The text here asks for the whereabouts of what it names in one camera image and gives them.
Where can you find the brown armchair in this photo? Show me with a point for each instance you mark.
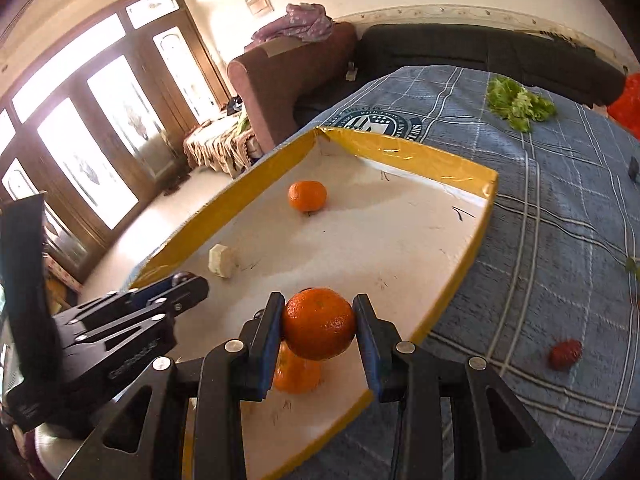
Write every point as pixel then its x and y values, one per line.
pixel 270 90

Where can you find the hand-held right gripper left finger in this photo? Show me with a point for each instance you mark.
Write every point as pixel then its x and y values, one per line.
pixel 270 355

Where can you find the red strawberry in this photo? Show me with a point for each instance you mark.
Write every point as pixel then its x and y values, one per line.
pixel 565 354

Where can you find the small white object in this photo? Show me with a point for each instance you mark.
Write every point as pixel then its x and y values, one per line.
pixel 351 71

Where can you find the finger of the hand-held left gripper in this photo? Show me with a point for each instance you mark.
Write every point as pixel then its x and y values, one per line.
pixel 150 290
pixel 192 290

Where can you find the black sofa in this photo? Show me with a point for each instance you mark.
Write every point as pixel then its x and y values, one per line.
pixel 475 50

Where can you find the yellow-edged white cardboard tray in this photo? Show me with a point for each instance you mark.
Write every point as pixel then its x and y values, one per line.
pixel 400 240

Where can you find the green lettuce leaves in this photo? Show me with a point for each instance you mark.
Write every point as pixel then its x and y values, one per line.
pixel 520 102

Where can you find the red plastic bag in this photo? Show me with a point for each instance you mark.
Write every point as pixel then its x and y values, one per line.
pixel 627 107

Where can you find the purple floral cloth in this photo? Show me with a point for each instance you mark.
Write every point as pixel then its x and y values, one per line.
pixel 295 22

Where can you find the small white peeled chunk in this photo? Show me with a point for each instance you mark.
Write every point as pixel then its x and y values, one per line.
pixel 221 260

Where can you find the small black card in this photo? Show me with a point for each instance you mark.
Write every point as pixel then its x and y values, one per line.
pixel 634 170

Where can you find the orange with green leaf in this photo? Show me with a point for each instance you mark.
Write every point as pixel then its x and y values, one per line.
pixel 297 377

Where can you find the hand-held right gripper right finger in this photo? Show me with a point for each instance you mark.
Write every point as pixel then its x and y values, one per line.
pixel 372 360

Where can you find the patterned brown furniture cover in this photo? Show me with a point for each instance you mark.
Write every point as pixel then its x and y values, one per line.
pixel 220 144

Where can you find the small wall plaque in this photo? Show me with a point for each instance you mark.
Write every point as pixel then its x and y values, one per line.
pixel 259 2

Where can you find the small orange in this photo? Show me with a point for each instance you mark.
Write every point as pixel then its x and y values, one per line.
pixel 307 196

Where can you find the wooden glazed door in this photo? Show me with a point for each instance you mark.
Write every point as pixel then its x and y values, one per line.
pixel 142 60

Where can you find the large round orange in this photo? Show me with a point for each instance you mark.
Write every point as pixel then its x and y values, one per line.
pixel 320 322

